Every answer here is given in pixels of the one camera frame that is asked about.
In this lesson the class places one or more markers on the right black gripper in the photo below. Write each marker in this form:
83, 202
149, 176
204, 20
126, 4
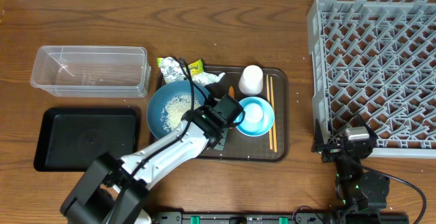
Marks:
332, 150

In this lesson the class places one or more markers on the light blue cup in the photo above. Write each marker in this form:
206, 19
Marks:
253, 113

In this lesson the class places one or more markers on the light blue saucer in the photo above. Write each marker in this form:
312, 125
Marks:
257, 129

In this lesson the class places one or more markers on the pile of white rice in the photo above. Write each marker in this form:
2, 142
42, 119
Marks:
173, 111

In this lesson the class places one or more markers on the pale pink cup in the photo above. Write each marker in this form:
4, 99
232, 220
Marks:
251, 81

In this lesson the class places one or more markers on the dark blue plate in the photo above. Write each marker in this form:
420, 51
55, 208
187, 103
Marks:
157, 103

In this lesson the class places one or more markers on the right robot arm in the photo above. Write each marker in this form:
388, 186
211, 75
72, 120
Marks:
363, 193

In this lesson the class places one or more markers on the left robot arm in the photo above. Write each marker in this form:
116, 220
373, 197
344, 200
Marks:
115, 190

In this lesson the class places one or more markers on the grey dishwasher rack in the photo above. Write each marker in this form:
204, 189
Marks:
375, 59

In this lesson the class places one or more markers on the dark brown serving tray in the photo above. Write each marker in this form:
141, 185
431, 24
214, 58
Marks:
239, 147

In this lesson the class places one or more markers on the orange carrot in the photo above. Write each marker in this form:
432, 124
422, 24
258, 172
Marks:
231, 92

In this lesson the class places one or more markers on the crumpled white tissue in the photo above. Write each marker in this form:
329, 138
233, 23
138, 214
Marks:
205, 78

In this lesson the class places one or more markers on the crumpled foil snack wrapper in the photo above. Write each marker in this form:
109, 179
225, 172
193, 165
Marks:
172, 71

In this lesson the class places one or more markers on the black plastic tray bin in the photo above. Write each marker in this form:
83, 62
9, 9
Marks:
72, 138

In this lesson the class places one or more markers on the clear plastic bin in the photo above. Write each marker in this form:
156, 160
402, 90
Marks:
92, 71

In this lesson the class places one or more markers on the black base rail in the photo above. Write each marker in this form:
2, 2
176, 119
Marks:
298, 218

